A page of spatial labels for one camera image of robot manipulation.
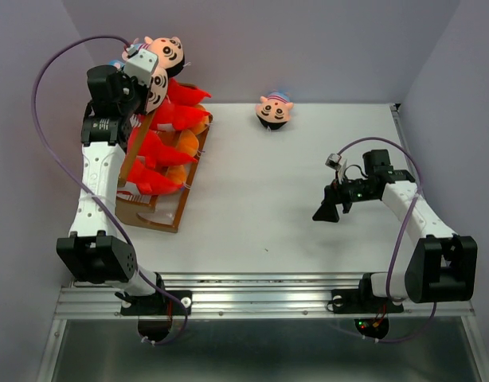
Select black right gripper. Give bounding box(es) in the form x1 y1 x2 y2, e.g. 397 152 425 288
311 170 378 222

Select red shark plush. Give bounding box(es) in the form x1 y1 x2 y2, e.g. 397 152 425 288
132 131 198 170
167 78 212 107
127 159 179 196
149 99 210 131

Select orange shark plush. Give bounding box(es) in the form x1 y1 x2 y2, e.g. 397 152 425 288
162 130 201 157
190 104 213 135
165 165 191 189

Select red shark plush back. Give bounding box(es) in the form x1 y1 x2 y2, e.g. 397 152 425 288
127 159 179 196

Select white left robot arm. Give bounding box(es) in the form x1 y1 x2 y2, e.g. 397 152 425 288
56 65 167 314

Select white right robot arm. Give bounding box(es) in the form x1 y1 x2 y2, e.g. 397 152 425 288
312 150 478 310

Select wooden toy shelf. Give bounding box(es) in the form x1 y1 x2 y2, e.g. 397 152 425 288
115 81 213 234

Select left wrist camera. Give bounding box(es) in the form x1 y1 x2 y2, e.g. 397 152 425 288
123 46 158 87

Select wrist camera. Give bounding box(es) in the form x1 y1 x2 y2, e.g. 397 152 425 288
123 46 158 87
325 154 347 183

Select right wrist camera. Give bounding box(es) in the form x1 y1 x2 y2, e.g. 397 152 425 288
325 154 347 183

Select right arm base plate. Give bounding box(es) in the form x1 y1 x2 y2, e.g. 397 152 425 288
329 289 404 314

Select aluminium frame rail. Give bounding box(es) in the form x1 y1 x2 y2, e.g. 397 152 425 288
55 272 477 321

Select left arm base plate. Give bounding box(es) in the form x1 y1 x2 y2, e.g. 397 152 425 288
115 292 184 316

